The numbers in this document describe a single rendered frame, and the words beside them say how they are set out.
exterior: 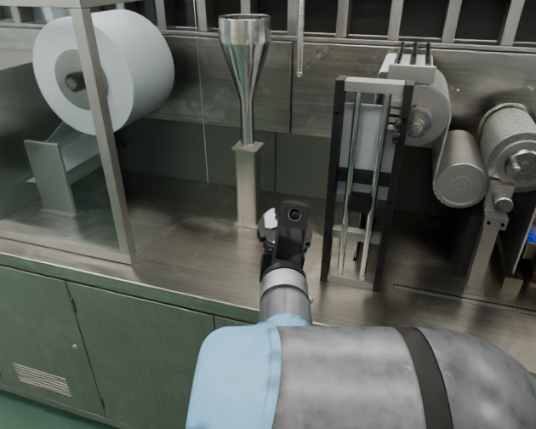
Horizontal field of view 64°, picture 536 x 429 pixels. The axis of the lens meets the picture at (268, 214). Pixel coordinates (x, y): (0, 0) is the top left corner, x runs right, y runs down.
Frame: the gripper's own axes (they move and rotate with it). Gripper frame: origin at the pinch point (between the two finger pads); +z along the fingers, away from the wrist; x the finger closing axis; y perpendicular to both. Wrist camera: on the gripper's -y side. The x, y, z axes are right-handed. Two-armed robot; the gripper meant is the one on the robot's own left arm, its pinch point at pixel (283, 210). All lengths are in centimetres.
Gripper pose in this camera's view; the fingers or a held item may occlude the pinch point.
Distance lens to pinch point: 84.5
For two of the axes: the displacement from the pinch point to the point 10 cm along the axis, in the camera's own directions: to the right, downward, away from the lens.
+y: -1.4, 8.6, 5.0
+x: 9.9, 1.2, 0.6
